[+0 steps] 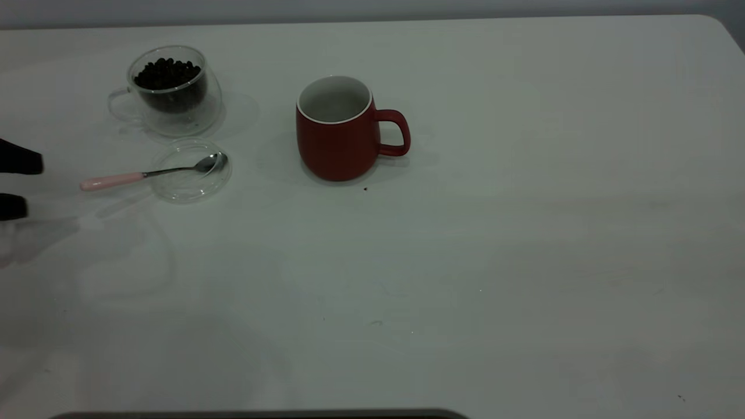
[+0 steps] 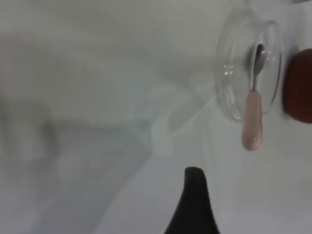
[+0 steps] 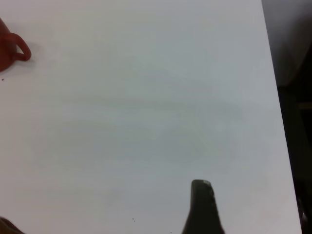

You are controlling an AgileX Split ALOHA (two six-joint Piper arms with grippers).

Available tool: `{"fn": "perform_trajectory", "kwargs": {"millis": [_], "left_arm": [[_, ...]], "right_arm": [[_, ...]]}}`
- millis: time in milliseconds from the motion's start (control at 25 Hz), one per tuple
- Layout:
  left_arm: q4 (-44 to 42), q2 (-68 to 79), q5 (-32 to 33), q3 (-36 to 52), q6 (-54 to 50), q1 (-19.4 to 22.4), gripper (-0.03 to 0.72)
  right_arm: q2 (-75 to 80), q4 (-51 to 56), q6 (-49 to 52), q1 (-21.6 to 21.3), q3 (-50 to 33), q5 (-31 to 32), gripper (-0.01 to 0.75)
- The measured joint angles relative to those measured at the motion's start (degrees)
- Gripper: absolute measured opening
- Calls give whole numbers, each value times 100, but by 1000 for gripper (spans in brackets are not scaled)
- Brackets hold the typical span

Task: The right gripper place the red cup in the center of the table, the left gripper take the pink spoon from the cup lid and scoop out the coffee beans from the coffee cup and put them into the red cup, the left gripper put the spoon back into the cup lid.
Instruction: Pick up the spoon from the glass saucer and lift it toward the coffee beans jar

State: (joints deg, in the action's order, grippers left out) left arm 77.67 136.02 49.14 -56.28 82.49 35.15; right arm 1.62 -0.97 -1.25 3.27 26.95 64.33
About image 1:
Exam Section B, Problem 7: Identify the clear double-wall glass cup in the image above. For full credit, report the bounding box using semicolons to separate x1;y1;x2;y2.
107;45;223;138

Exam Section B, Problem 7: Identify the red ceramic mug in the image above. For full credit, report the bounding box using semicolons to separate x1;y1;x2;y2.
296;75;411;182

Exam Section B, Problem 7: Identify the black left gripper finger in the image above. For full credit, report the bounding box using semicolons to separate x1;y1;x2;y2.
0;139;44;175
0;194;29;221

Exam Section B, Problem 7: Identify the pink handled metal spoon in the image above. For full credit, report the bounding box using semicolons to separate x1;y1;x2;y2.
80;152;228;193

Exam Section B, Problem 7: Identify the clear glass saucer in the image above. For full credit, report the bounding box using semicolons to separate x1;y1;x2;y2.
150;138;233;204

